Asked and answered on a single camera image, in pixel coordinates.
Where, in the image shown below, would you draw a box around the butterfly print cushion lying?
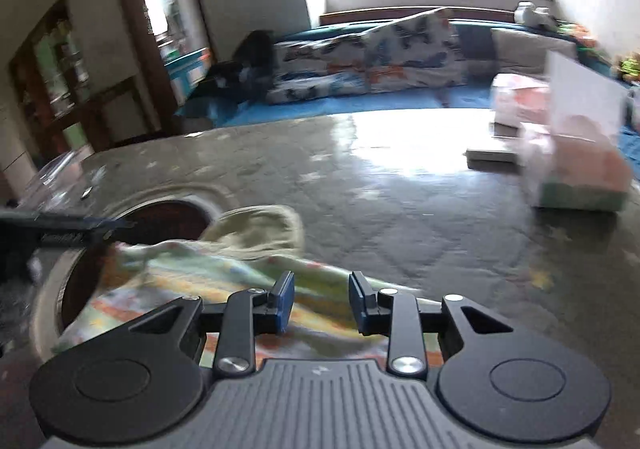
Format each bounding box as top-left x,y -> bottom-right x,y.
267,34 -> 369,105

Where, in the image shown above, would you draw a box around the dark wooden cabinet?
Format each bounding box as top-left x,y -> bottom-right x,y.
9,0 -> 154,166

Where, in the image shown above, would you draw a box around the round black induction cooktop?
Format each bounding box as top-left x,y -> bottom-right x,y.
55,196 -> 221,332

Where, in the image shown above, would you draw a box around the pink tissue pack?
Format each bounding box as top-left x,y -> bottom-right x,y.
490,73 -> 550,128
518,116 -> 632,213

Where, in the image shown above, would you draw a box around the pink tissue pack near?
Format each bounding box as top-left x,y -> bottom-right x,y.
518,116 -> 632,213

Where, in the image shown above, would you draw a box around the clear plastic food container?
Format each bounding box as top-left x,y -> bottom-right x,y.
18,151 -> 86,212

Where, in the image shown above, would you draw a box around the grey plain cushion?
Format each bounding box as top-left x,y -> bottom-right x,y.
491,29 -> 578,79

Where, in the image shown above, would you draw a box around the small grey flat device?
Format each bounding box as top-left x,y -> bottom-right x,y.
465,149 -> 518,168

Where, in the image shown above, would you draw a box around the colourful plush toys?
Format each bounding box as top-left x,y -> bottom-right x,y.
611,52 -> 640,84

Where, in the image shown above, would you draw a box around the blue sofa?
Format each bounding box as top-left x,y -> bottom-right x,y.
174,17 -> 640,181

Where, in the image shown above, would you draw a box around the white plush toy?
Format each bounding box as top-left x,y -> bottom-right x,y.
514,2 -> 558,31

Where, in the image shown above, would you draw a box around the green patterned children's jacket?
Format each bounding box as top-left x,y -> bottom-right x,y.
52,203 -> 444,372

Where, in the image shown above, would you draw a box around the black bag on sofa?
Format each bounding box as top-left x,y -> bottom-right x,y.
188,30 -> 276,104

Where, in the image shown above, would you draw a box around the black marker pen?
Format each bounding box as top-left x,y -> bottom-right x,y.
80,186 -> 93,200

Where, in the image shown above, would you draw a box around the pink tissue pack far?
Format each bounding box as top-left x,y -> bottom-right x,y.
490,73 -> 550,128

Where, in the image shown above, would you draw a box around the blue white cabinet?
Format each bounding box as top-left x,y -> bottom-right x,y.
165,47 -> 212,106

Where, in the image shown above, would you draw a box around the butterfly print cushion upright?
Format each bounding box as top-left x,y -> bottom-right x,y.
362,7 -> 468,93

